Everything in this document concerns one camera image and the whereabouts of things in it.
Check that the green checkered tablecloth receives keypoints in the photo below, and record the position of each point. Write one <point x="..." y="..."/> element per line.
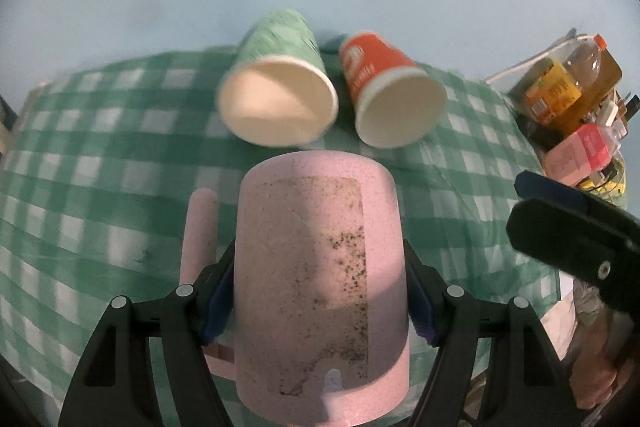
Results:
<point x="95" y="187"/>

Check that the person's right hand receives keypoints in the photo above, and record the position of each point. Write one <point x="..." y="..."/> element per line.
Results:
<point x="595" y="376"/>

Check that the green paper cup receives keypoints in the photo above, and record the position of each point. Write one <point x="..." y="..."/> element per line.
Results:
<point x="277" y="92"/>

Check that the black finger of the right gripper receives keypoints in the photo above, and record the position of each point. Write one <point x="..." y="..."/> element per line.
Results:
<point x="579" y="234"/>

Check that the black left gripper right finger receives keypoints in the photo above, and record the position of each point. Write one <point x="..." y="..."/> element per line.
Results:
<point x="494" y="365"/>

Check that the pink speckled mug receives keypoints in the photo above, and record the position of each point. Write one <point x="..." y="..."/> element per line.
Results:
<point x="320" y="320"/>

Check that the pink drink carton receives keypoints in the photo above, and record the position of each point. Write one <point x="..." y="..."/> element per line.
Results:
<point x="589" y="149"/>

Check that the orange paper cup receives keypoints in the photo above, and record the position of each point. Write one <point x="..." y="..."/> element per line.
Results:
<point x="396" y="102"/>

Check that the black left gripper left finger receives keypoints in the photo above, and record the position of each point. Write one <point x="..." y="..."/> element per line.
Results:
<point x="113" y="382"/>

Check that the amber drink bottle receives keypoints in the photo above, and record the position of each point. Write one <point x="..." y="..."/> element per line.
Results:
<point x="567" y="84"/>

